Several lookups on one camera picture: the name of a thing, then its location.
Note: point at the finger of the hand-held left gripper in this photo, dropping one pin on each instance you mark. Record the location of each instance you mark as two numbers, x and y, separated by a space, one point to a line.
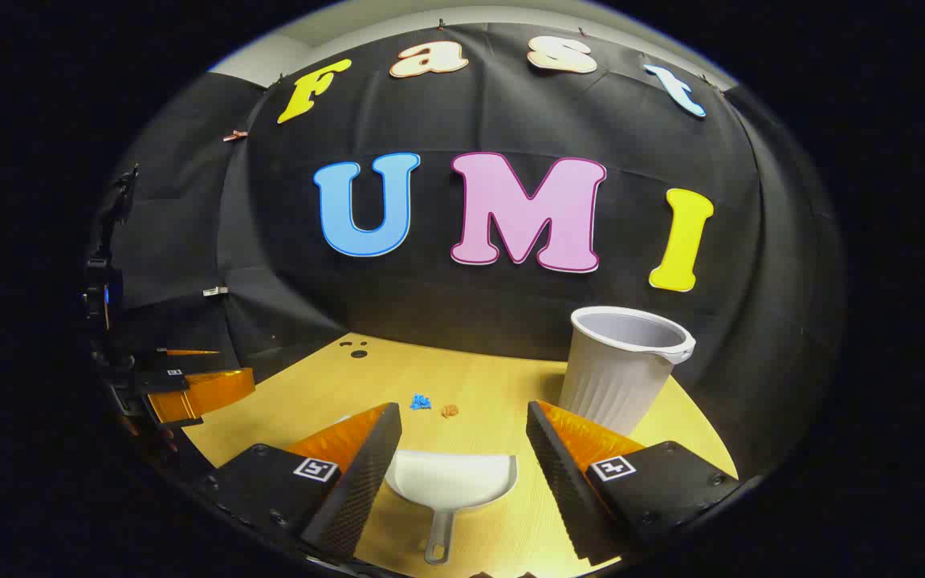
201 393
189 352

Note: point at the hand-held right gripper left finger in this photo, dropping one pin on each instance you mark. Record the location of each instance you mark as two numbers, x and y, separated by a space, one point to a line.
366 482

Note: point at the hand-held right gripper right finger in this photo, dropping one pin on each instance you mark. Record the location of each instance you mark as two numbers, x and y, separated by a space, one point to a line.
563 482

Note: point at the white plastic dustpan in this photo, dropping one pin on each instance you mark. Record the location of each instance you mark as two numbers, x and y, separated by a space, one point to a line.
450 478

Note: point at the blue paper scrap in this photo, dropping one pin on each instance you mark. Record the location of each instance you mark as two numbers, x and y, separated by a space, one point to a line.
421 402

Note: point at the orange paper scrap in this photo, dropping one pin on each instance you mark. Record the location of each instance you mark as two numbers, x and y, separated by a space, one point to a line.
450 411

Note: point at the white ribbed garbage bin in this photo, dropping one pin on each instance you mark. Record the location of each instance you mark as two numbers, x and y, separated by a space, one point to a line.
615 377

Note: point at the wooden desktop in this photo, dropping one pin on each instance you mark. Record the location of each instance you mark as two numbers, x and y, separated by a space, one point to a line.
470 377

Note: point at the white cloth clip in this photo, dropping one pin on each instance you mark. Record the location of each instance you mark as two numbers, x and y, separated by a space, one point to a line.
215 291

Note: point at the black backdrop cloth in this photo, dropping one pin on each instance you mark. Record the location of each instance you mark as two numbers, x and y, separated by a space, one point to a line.
462 305

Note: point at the copper cloth clip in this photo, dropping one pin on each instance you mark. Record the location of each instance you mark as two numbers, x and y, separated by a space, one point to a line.
235 135

